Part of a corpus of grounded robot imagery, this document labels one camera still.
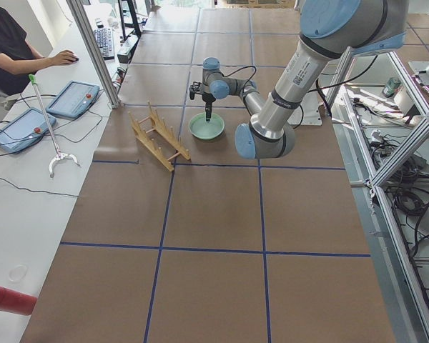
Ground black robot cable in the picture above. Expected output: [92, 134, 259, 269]
[222, 65, 257, 86]

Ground reacher grabber tool green handle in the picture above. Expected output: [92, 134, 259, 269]
[29, 74, 80, 178]

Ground black keyboard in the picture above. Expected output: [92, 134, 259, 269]
[93, 27, 115, 60]

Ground seated person in black shirt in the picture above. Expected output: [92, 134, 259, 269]
[0, 7, 78, 96]

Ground aluminium frame post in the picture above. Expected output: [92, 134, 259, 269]
[66, 0, 121, 109]

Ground green white small box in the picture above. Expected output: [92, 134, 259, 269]
[382, 77, 401, 98]

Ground aluminium side frame rail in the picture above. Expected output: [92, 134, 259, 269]
[327, 47, 429, 341]

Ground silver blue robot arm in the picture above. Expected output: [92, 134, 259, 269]
[189, 0, 409, 159]

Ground light green round plate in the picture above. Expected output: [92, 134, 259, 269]
[189, 113, 225, 140]

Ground grey teach pendant far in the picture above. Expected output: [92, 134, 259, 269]
[46, 81, 100, 119]

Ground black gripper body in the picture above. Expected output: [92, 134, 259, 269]
[189, 81, 215, 104]

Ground grey teach pendant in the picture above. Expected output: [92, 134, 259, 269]
[0, 107, 49, 154]
[46, 81, 100, 119]

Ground grey teach pendant near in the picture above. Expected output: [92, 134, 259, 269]
[0, 107, 49, 154]

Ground red cylinder tube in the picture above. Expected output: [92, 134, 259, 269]
[0, 286, 37, 316]

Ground wooden plate rack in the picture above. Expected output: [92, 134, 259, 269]
[128, 103, 191, 172]

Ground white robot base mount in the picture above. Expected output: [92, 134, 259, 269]
[288, 91, 322, 126]

